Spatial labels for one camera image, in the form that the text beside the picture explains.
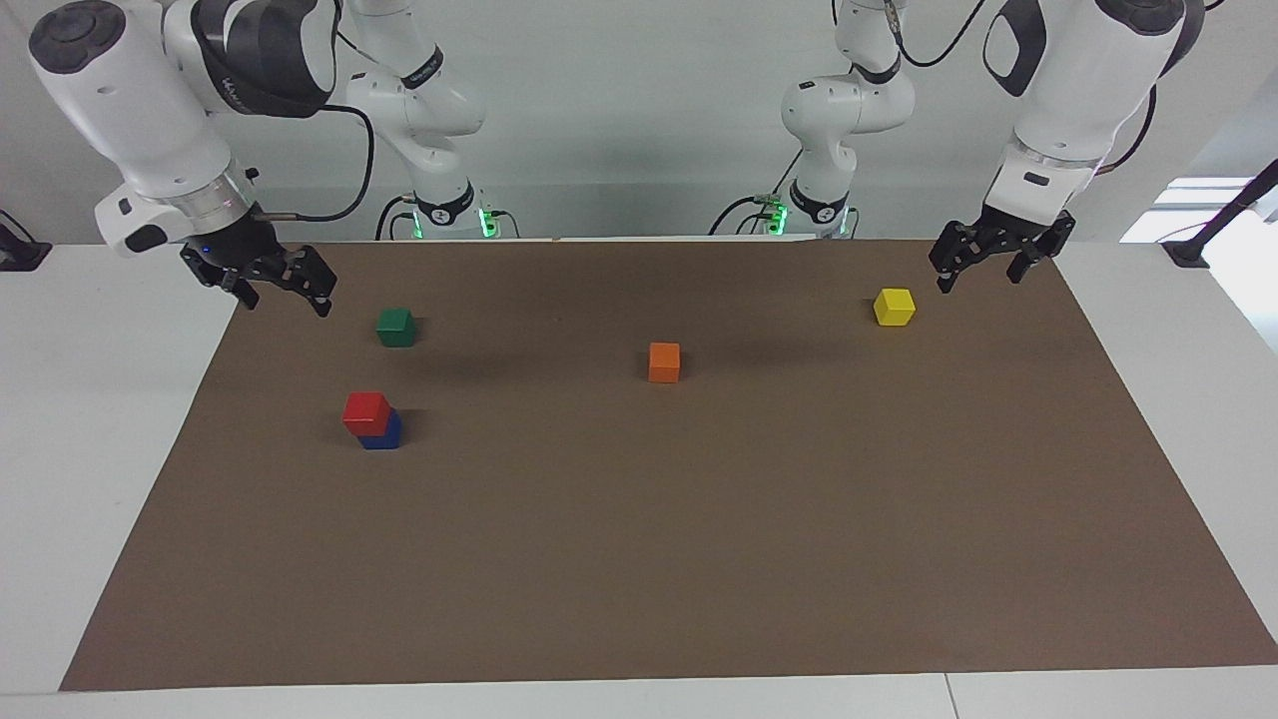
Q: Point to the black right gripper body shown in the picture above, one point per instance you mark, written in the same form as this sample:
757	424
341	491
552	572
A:
245	258

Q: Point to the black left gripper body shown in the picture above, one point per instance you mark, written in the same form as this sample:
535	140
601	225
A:
1003	235

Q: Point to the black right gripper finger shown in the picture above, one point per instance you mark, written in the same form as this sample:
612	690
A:
245	292
318	280

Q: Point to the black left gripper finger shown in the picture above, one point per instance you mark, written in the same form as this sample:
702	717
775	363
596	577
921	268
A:
1021	268
948	275

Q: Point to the red wooden block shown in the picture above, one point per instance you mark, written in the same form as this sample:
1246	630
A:
365	414

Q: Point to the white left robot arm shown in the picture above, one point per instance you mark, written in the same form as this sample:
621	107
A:
1058	100

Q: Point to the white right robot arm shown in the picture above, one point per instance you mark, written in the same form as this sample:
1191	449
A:
140	120

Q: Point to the yellow wooden block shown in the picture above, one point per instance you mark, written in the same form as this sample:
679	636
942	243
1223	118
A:
895	308

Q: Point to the green wooden block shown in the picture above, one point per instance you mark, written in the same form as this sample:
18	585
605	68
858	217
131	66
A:
396	327

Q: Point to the blue wooden block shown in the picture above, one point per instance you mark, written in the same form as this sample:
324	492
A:
384	440

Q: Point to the orange wooden block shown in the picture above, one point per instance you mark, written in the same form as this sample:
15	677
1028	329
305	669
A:
664	363

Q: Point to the black slanted stand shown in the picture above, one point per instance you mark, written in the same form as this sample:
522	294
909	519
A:
1223	215

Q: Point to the black table clamp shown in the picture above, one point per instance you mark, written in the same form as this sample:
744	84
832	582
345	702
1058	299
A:
20	255

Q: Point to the brown table mat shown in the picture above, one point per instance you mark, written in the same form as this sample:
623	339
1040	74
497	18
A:
699	519

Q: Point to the white wall power box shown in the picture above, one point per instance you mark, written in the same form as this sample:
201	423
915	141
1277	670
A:
150	215

